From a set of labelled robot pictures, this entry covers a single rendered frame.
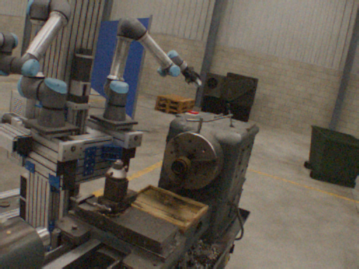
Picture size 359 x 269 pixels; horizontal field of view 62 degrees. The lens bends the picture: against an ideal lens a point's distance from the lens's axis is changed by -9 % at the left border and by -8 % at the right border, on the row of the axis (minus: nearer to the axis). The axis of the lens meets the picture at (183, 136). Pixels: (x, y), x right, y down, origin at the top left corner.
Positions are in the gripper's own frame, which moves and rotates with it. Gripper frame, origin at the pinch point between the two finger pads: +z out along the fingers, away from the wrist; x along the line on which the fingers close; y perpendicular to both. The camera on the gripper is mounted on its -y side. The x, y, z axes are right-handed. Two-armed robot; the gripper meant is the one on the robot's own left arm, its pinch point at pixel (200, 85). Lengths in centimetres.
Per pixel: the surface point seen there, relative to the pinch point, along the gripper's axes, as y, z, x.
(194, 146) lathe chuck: 80, -13, 7
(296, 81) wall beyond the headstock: -729, 564, -16
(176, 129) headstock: 59, -14, -6
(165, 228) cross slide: 138, -28, 7
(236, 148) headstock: 74, 6, 22
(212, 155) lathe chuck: 85, -6, 14
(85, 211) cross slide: 134, -50, -17
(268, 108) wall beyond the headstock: -702, 588, -146
